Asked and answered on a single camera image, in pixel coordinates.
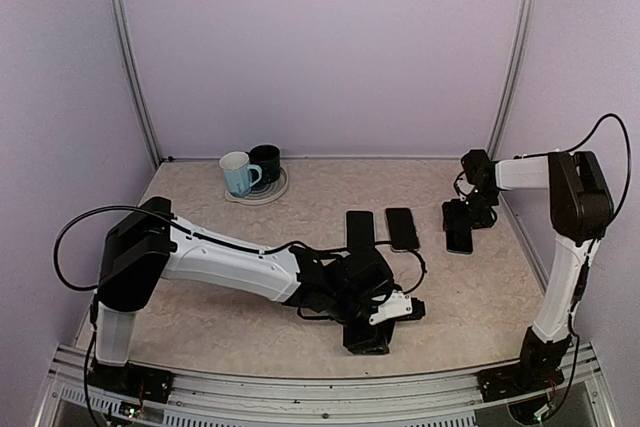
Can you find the black phone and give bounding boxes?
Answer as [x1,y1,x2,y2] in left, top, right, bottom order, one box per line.
[445,229,473,255]
[346,210,375,252]

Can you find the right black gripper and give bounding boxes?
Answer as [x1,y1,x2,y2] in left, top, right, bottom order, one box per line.
[444,187,500,229]

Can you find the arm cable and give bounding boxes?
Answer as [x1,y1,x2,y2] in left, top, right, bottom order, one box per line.
[519,113,632,427]
[53,204,430,427]

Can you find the black mug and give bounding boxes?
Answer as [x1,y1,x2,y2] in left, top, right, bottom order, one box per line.
[249,144,281,185]

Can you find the left aluminium frame post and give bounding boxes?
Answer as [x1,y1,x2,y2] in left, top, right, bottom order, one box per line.
[109,0,163,169]

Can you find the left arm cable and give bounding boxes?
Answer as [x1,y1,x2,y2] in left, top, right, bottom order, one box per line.
[53,204,430,427]

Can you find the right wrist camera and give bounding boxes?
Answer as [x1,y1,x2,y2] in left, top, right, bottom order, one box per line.
[452,172,474,201]

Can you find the light blue mug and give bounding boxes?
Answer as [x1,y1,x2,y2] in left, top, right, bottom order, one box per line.
[219,151,263,198]

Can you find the aluminium frame post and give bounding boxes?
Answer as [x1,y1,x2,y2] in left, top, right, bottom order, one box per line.
[487,0,536,158]
[109,0,163,169]

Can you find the grey patterned saucer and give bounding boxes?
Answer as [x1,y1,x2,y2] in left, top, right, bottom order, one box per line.
[224,167,289,206]

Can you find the front aluminium rail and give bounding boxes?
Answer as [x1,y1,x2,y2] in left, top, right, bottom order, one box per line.
[34,341,616,427]

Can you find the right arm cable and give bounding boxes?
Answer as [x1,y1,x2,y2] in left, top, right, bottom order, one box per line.
[519,113,632,427]

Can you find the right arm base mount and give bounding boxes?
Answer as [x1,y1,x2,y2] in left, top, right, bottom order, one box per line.
[476,328,571,402]

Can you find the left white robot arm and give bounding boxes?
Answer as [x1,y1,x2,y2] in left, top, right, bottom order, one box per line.
[95,197,413,392]

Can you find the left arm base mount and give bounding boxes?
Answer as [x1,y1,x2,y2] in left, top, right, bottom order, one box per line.
[88,361,174,404]

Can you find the clear phone case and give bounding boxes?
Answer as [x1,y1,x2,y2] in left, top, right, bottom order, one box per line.
[383,206,421,254]

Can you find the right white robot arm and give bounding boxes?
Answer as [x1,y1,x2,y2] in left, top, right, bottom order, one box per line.
[442,149,614,391]

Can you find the right aluminium frame post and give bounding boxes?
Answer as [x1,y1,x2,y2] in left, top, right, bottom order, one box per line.
[487,0,536,158]

